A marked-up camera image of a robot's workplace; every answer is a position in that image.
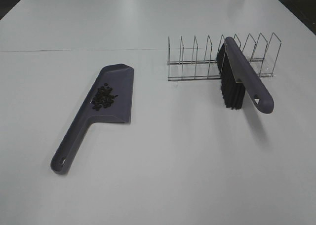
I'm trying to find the purple plastic dustpan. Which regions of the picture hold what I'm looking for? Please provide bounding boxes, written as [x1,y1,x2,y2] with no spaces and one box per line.
[50,64,134,175]

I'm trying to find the pile of coffee beans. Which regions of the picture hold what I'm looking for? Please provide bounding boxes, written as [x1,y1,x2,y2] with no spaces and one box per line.
[90,83,118,111]

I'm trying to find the chrome wire rack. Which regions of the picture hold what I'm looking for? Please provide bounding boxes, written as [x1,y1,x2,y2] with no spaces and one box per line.
[166,32,282,81]

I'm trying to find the purple brush with black bristles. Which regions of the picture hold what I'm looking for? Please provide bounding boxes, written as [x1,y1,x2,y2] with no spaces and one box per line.
[216,37,274,114]

